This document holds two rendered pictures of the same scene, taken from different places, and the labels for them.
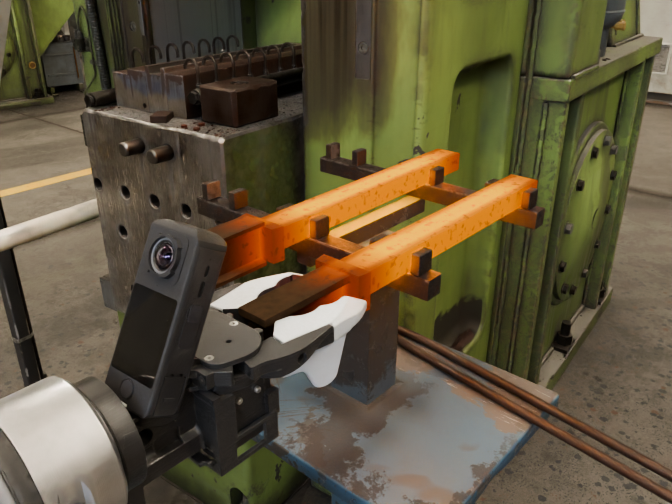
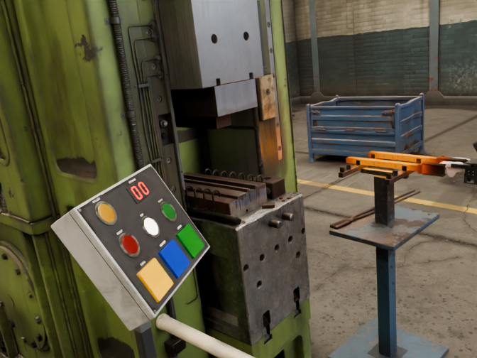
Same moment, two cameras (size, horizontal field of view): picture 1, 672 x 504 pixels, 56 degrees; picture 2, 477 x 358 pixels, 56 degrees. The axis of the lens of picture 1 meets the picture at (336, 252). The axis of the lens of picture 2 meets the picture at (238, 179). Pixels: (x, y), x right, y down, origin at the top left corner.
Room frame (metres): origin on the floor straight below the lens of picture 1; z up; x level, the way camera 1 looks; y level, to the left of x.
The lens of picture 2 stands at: (1.03, 1.84, 1.47)
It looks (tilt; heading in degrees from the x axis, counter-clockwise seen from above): 16 degrees down; 278
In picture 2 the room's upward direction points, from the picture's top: 7 degrees counter-clockwise
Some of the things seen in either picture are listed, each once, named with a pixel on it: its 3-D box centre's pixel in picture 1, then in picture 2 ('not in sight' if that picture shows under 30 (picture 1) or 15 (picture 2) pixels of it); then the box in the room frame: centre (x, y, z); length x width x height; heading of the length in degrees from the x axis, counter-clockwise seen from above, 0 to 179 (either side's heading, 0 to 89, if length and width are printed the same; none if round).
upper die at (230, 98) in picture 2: not in sight; (194, 97); (1.38, 0.23, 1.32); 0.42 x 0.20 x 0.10; 144
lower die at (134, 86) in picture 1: (227, 73); (206, 192); (1.38, 0.23, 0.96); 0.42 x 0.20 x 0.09; 144
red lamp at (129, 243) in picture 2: not in sight; (129, 244); (1.40, 0.97, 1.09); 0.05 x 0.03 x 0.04; 54
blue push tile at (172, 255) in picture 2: not in sight; (173, 258); (1.34, 0.88, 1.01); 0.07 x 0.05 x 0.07; 79
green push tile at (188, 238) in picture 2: not in sight; (189, 241); (1.32, 0.78, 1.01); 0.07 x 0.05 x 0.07; 79
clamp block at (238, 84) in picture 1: (240, 100); (267, 186); (1.15, 0.17, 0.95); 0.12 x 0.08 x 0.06; 144
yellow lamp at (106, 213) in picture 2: not in sight; (106, 213); (1.44, 0.96, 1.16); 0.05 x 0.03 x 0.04; 54
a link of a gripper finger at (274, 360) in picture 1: (273, 349); not in sight; (0.36, 0.04, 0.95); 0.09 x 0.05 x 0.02; 124
